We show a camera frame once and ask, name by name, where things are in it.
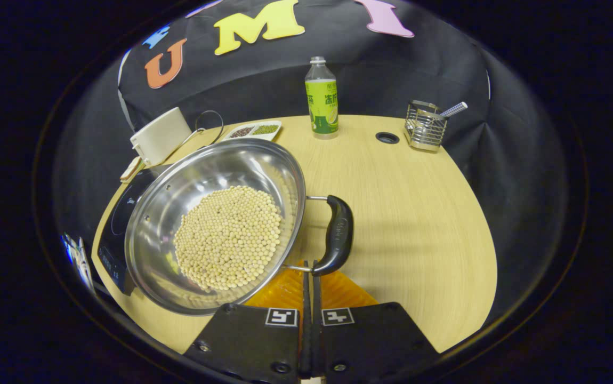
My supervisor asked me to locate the green label drink bottle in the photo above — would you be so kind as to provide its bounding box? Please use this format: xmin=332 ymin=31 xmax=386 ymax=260
xmin=305 ymin=57 xmax=339 ymax=139

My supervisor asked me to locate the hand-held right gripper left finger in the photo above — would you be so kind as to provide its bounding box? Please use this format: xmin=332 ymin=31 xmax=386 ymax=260
xmin=184 ymin=261 xmax=312 ymax=382

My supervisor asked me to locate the stainless steel pot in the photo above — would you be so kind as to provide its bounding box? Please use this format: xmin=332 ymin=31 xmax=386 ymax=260
xmin=124 ymin=138 xmax=355 ymax=316

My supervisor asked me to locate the pile of soybeans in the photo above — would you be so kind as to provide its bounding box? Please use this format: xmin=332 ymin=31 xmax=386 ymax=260
xmin=173 ymin=185 xmax=284 ymax=292

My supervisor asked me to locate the white bread sandwich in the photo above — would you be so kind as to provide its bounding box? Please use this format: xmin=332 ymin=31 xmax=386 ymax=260
xmin=120 ymin=157 xmax=145 ymax=183

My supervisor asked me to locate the metal wire utensil holder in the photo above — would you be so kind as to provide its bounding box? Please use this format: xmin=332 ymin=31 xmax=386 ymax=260
xmin=404 ymin=100 xmax=448 ymax=153

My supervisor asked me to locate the white toaster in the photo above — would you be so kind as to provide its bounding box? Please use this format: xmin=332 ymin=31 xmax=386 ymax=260
xmin=130 ymin=107 xmax=192 ymax=167

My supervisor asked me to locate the black backdrop cloth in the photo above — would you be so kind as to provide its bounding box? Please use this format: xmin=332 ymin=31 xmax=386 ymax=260
xmin=53 ymin=0 xmax=568 ymax=321

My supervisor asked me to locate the black power cable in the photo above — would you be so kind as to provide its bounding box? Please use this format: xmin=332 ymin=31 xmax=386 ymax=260
xmin=195 ymin=110 xmax=225 ymax=146

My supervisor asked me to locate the white divided bean dish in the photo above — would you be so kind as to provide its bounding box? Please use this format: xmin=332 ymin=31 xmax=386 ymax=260
xmin=221 ymin=121 xmax=282 ymax=142

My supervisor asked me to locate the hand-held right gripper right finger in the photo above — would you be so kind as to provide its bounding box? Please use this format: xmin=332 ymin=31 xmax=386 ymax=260
xmin=312 ymin=260 xmax=440 ymax=380

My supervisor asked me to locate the black induction cooktop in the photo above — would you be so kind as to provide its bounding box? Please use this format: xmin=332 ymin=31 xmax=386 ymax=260
xmin=96 ymin=165 xmax=174 ymax=297

